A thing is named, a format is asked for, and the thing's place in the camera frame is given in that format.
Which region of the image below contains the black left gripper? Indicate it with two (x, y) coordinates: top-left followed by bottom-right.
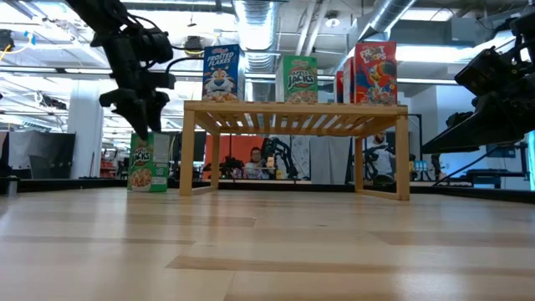
(99, 39), (176, 141)

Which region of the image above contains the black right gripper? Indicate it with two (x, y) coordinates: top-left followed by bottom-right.
(420, 48), (535, 155)

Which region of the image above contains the green Apple Jacks cereal box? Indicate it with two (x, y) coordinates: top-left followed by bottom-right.
(126, 131), (171, 194)
(275, 55), (319, 105)

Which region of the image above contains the blue Frosted Flakes cereal box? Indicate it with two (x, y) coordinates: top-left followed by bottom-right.
(201, 43), (247, 103)

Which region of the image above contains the wooden slatted shelf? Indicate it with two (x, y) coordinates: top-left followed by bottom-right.
(178, 99), (411, 202)

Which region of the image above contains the dark monitor screen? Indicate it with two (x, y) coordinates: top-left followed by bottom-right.
(487, 144), (519, 159)

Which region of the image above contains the white round column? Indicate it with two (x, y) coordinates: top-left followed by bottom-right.
(66, 81), (104, 180)

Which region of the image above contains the person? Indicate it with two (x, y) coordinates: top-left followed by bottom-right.
(366, 131), (396, 185)
(244, 145), (268, 180)

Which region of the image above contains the dark grey partition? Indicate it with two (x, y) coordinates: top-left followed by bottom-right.
(8, 131), (77, 180)

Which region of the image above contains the black ceiling device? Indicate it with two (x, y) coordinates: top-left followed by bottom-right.
(0, 28), (16, 54)

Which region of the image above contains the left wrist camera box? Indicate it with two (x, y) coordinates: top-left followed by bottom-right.
(137, 28), (175, 64)

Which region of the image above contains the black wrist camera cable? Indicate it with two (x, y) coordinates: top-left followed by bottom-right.
(165, 56), (205, 77)

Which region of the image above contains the black ceiling camera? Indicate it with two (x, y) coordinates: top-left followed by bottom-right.
(183, 35), (205, 58)

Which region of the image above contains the orange wall panel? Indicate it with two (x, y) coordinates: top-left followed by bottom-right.
(203, 134), (267, 171)

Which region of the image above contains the black aluminium table frame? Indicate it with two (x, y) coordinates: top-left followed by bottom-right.
(0, 178), (535, 205)

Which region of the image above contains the silver ribbed ventilation duct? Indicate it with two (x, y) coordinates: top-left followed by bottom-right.
(232, 0), (280, 101)

